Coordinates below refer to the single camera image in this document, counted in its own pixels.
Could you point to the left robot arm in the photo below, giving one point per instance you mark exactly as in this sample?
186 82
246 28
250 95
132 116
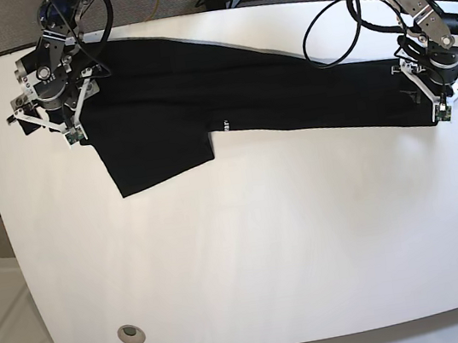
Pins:
427 48

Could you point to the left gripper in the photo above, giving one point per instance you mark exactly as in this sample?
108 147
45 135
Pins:
437 84

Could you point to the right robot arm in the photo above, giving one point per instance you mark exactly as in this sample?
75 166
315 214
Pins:
61 72

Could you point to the black T-shirt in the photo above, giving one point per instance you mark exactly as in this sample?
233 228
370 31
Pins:
153 118

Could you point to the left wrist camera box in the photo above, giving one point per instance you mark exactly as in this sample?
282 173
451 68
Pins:
443 112

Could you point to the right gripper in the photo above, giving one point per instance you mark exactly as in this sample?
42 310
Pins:
58 115

